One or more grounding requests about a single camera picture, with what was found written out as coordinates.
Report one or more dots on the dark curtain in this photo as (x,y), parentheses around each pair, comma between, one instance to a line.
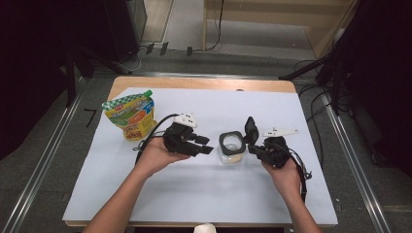
(382,81)
(32,64)

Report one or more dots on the metal floor rail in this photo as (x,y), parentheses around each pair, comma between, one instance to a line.
(356,166)
(43,165)
(210,75)

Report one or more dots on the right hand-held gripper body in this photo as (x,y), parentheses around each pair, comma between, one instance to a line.
(275,152)

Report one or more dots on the small black floor bracket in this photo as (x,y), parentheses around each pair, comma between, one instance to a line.
(189,50)
(150,48)
(164,48)

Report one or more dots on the light wooden frame furniture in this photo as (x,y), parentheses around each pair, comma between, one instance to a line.
(275,16)

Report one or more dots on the white rounded object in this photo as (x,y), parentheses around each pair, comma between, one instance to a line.
(204,228)

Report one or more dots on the yellow green spout pouch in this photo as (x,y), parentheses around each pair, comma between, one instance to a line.
(132,116)

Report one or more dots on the black stand legs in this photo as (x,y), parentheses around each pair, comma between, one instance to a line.
(70,81)

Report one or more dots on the person's right hand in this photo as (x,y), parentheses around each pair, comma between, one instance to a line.
(286,179)

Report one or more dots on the person's left hand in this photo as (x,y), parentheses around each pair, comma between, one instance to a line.
(152,158)

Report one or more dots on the white table sheet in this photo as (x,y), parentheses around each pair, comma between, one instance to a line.
(194,187)

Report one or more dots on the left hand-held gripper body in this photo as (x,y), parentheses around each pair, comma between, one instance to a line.
(179,139)

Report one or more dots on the clear jar with black lid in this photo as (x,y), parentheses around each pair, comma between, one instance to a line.
(231,158)

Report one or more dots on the black stand leg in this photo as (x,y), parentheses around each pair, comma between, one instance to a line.
(301,69)

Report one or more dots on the light wooden panel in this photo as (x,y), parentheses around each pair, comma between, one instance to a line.
(157,19)

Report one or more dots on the black cabinet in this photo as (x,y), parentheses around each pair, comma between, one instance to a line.
(123,29)

